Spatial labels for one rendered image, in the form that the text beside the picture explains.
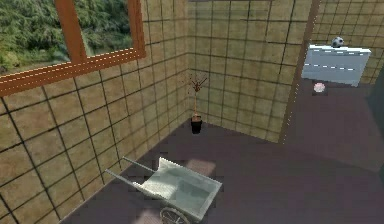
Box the black and white ball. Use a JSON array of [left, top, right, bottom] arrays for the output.
[[331, 36, 345, 49]]

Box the pale green wheelbarrow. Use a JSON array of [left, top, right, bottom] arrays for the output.
[[104, 156, 223, 224]]

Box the brown framed window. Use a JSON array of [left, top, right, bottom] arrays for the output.
[[0, 0, 147, 98]]

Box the white chest of drawers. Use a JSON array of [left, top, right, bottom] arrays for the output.
[[301, 44, 372, 88]]

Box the bare plant in black pot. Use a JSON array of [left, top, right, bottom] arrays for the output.
[[185, 73, 209, 135]]

